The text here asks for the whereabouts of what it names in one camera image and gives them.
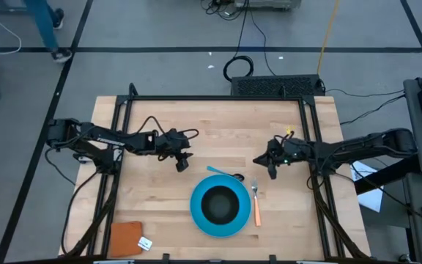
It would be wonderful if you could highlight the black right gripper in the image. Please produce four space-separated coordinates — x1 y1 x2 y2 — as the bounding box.
253 138 289 181

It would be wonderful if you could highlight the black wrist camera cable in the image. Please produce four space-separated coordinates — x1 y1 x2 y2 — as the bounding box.
137 115 200 142

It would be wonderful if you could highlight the blue plate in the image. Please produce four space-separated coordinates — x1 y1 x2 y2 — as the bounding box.
189 174 252 239

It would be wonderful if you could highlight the person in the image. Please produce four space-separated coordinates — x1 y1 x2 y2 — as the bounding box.
23 0 74 65

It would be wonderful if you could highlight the white tag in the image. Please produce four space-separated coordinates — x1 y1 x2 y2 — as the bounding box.
136 235 154 252

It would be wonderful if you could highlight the black table frame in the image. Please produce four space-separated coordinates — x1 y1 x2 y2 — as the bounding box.
100 94 344 260

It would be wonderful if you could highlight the white cable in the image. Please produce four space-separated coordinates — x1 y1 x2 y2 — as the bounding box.
0 0 23 56

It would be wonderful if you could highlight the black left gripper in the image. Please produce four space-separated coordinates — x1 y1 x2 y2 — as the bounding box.
158 128 194 174

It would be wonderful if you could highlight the black mesh computer tower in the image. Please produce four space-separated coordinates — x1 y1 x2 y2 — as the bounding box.
230 73 323 98

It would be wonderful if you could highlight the grey device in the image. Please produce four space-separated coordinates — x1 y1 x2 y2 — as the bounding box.
234 0 303 10

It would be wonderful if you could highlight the orange handled fork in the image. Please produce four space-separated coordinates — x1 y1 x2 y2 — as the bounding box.
250 177 263 228

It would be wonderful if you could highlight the yellow cable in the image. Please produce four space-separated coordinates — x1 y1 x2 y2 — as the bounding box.
316 0 341 76

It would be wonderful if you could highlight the orange cloth napkin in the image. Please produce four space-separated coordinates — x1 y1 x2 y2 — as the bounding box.
108 220 145 259

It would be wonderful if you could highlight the dark grey bowl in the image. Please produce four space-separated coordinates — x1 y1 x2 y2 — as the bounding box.
200 185 241 226

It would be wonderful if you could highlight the black cable bundle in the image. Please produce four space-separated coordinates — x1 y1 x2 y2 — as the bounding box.
306 172 371 260
59 168 122 258

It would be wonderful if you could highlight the thin black cable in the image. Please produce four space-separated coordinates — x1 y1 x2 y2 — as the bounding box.
324 87 407 100
338 94 407 127

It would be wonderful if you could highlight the coiled black cable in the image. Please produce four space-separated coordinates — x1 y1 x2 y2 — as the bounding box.
222 55 255 83

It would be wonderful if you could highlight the white paper sheet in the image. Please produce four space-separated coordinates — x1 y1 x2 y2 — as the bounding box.
350 161 385 214

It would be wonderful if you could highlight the teal handled spoon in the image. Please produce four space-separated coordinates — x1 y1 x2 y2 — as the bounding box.
205 164 246 183

